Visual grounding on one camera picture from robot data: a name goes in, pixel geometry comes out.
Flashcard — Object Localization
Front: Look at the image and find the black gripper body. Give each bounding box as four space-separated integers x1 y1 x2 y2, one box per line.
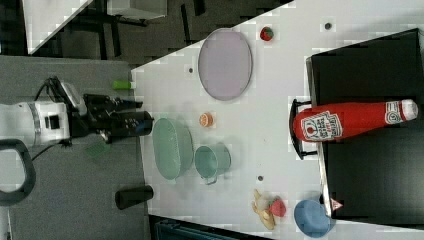
68 94 112 144

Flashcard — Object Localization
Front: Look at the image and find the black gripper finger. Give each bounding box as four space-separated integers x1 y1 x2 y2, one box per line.
112 98 143 110

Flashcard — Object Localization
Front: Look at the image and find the red ketchup bottle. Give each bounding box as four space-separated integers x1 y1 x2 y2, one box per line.
291 99 419 142

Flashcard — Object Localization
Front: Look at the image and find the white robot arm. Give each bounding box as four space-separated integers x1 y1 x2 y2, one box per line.
1 94 151 206

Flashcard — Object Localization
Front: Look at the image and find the green marker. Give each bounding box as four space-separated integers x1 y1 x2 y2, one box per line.
112 80 136 90

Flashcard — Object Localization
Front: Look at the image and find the green spatula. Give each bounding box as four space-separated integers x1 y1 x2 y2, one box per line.
85 141 111 158

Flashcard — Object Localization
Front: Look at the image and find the green oval colander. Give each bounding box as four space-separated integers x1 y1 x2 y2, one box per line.
152 118 194 181

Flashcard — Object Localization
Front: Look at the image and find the orange slice toy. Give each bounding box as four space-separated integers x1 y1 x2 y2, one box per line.
199 112 214 127

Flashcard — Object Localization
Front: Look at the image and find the green mug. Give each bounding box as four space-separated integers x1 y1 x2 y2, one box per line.
194 143 231 185

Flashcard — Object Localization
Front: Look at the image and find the grey round plate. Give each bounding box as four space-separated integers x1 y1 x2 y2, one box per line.
198 28 253 101

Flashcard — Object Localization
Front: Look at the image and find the small red strawberry toy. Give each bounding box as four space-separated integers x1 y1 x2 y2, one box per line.
260 27 274 41

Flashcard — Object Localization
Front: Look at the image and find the peeled banana toy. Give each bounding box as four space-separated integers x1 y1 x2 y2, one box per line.
252 189 275 230

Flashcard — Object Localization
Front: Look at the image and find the red strawberry toy by banana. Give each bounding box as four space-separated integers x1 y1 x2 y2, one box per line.
269 198 286 217

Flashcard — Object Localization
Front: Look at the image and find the blue bowl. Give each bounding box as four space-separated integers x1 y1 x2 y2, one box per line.
294 200 336 238

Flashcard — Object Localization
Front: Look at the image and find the black cable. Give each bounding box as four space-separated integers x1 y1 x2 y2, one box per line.
33 76 61 101

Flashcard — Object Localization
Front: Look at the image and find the black cylinder post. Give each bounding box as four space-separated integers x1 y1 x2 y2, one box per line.
115 185 154 210

